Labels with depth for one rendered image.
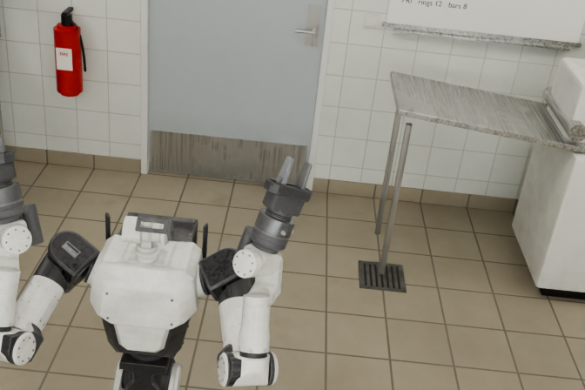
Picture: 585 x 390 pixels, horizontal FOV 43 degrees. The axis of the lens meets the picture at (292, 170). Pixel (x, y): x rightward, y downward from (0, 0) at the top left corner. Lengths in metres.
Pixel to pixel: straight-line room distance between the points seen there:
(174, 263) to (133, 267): 0.10
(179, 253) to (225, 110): 2.71
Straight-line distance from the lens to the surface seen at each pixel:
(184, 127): 4.70
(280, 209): 1.69
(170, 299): 1.92
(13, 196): 1.82
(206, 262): 1.95
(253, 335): 1.75
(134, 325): 1.99
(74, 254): 1.99
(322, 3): 4.35
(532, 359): 3.86
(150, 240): 1.91
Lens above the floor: 2.37
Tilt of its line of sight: 28 degrees down
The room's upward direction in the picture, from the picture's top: 6 degrees clockwise
